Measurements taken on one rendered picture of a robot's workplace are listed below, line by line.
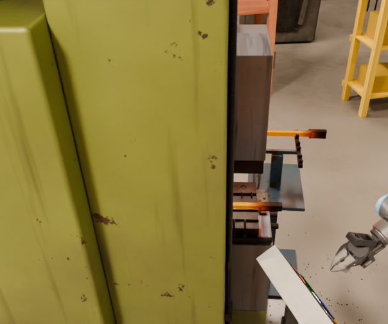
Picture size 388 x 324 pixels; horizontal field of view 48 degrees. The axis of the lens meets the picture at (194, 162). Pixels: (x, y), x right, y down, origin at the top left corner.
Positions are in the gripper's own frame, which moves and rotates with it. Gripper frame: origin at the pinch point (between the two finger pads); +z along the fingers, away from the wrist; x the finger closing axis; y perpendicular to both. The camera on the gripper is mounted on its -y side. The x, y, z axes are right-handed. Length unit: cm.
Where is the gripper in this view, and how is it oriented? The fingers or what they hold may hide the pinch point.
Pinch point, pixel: (333, 267)
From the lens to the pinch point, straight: 166.5
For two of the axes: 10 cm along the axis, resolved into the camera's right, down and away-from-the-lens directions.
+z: -7.9, 6.1, 0.5
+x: -3.6, -5.3, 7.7
